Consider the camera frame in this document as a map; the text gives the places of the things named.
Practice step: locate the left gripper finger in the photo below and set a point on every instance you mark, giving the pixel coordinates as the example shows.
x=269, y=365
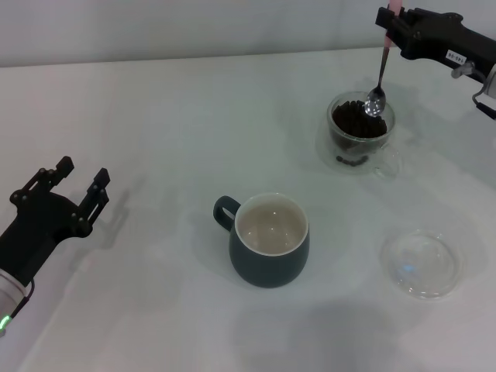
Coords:
x=96, y=199
x=46, y=178

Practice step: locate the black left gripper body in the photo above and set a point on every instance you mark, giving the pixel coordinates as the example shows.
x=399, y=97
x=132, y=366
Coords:
x=42, y=221

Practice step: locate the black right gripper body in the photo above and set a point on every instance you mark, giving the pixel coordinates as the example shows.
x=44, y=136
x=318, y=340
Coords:
x=434, y=38

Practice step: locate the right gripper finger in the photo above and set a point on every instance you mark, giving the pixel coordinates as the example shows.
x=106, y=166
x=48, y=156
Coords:
x=399, y=35
x=383, y=17

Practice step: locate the dark green ceramic mug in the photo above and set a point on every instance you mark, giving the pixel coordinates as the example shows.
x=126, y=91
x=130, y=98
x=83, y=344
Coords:
x=267, y=271

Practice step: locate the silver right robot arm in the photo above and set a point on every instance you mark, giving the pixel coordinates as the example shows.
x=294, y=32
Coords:
x=492, y=83

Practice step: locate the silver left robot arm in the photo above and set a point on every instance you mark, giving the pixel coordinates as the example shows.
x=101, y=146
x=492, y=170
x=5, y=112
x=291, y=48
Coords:
x=7, y=298

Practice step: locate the pile of coffee beans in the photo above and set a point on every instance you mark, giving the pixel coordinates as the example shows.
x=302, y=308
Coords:
x=354, y=122

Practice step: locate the clear glass saucer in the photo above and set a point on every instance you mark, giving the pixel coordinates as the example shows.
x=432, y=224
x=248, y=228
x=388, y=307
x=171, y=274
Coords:
x=422, y=267

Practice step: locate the clear double-wall glass cup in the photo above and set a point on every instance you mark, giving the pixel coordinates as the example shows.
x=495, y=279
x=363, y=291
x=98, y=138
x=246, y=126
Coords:
x=327, y=155

